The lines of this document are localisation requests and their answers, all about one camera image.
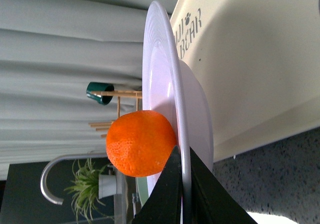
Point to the wooden dish rack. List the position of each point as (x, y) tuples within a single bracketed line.
[(105, 126)]

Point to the orange mandarin fruit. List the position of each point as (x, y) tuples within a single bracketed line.
[(139, 143)]

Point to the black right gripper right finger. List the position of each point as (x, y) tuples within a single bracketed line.
[(211, 203)]

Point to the silver curved faucet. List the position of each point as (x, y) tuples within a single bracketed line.
[(58, 171)]

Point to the white ridged plate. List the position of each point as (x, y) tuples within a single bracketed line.
[(170, 88)]

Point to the dark green mug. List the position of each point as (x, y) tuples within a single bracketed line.
[(94, 89)]

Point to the beige bear tray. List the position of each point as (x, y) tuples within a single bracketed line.
[(258, 62)]

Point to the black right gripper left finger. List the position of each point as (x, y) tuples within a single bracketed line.
[(164, 204)]

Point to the potted green plant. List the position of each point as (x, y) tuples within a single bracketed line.
[(85, 191)]

